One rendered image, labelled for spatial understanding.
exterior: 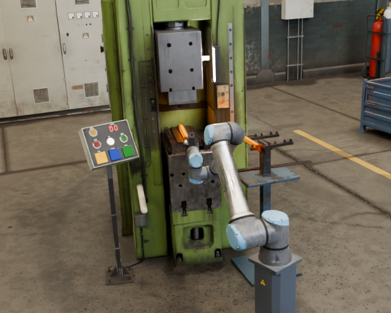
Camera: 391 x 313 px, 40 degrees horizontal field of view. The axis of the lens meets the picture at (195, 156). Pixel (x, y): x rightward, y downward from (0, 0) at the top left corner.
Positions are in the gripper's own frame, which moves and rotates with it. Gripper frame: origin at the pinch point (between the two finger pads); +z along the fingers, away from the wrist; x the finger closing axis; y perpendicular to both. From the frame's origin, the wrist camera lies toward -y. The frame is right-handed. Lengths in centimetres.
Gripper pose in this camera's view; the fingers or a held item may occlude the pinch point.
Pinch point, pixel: (187, 139)
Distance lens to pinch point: 389.2
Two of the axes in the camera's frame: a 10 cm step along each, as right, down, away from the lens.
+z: -1.6, -3.6, 9.2
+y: 0.3, 9.3, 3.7
